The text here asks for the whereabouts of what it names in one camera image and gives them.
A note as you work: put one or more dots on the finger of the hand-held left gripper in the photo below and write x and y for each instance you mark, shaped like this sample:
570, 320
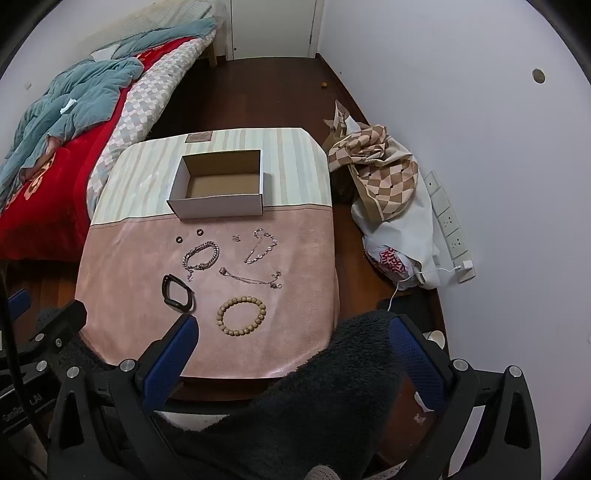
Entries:
62, 321
19, 301

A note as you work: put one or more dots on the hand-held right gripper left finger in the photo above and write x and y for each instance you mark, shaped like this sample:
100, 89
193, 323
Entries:
168, 362

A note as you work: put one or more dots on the white charger plug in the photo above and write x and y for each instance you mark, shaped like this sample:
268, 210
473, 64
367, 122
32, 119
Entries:
464, 266

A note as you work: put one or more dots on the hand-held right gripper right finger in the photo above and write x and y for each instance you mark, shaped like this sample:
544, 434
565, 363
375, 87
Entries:
415, 364

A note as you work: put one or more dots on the grey checkered bed sheet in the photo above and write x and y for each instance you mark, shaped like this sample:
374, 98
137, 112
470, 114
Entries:
152, 97

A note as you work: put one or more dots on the wooden bed leg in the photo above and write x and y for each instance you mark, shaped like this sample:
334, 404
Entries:
217, 46

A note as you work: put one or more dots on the white door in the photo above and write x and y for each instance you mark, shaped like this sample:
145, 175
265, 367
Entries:
272, 27

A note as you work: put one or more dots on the teal quilt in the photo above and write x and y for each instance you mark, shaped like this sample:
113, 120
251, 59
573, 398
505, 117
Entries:
83, 97

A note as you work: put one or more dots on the white cardboard box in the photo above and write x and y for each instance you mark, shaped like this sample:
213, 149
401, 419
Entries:
217, 207

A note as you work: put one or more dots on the beige bedding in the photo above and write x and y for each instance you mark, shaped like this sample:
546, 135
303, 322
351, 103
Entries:
138, 21

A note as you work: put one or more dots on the white cup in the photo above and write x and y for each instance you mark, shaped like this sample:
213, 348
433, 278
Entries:
434, 340

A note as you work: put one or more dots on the white power strip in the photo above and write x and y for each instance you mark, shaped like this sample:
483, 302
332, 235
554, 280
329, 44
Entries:
450, 226

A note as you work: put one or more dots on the dark grey fleece clothing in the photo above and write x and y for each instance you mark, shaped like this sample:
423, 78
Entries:
323, 392

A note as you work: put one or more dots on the black wrist band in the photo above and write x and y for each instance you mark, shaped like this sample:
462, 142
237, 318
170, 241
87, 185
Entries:
180, 307

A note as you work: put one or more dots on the white plastic bag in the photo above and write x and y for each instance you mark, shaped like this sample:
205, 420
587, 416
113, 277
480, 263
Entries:
415, 240

